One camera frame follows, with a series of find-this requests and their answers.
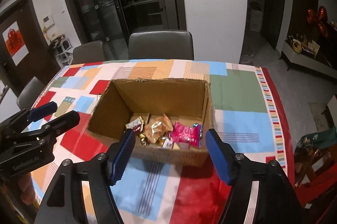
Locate red foil candy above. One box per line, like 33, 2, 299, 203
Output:
125, 116, 144, 135

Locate gold snack packet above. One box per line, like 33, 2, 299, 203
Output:
143, 114, 174, 144

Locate pink snack packet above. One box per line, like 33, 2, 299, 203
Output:
170, 122, 203, 148

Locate clear white pastry packet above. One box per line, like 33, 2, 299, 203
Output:
162, 138, 190, 150

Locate person's left hand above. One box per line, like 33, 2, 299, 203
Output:
18, 173, 35, 205

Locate grey chair at left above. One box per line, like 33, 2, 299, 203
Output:
17, 77, 45, 110

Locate red wooden chair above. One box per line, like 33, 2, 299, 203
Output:
294, 127, 336, 206

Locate grey chair near door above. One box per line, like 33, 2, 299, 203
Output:
72, 41, 106, 64

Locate white shoe rack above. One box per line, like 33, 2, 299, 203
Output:
49, 34, 73, 67

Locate red fu character poster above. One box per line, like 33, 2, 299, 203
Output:
2, 21, 29, 66

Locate colourful patchwork tablecloth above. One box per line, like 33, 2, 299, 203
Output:
32, 60, 294, 223

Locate brown cardboard box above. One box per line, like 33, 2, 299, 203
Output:
86, 77, 214, 168

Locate grey chair behind box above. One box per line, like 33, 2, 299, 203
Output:
128, 30, 194, 60

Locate white low cabinet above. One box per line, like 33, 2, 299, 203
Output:
280, 43, 336, 79

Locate red balloon decoration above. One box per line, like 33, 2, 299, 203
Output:
306, 6, 328, 37

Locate white wall intercom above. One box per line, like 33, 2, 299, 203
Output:
43, 14, 55, 29

